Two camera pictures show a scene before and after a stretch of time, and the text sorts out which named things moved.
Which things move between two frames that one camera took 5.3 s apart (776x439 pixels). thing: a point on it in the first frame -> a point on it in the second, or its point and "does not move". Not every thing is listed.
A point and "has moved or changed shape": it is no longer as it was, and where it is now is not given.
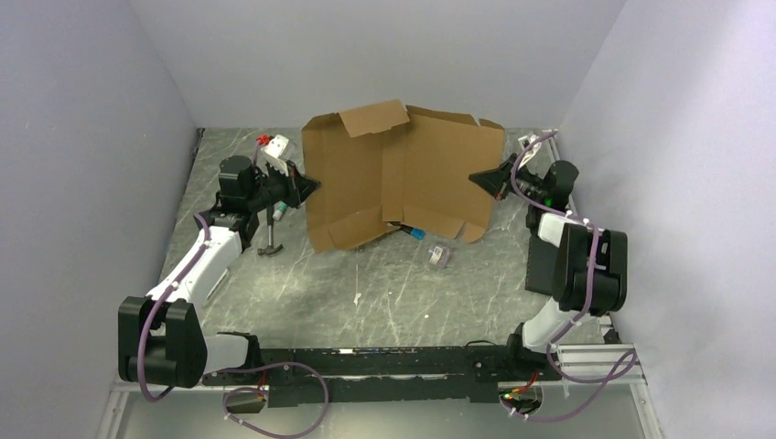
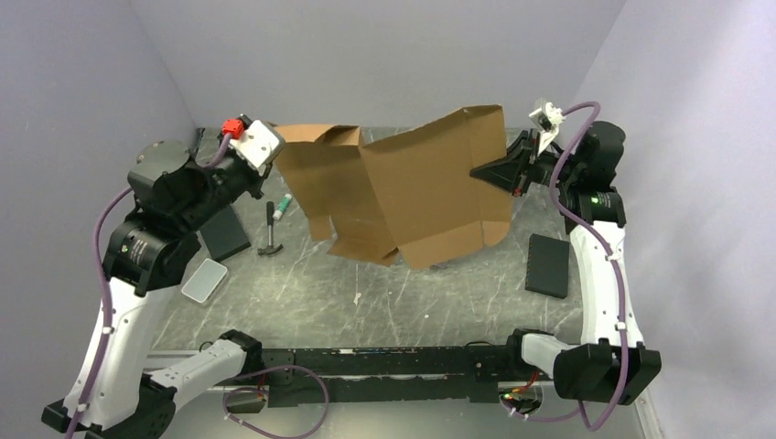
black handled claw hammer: [270, 249] does not move
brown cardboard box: [375, 167] has moved or changed shape
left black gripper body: [274, 187] -> [231, 178]
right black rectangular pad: [544, 271] does not move
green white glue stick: [279, 208] does not move
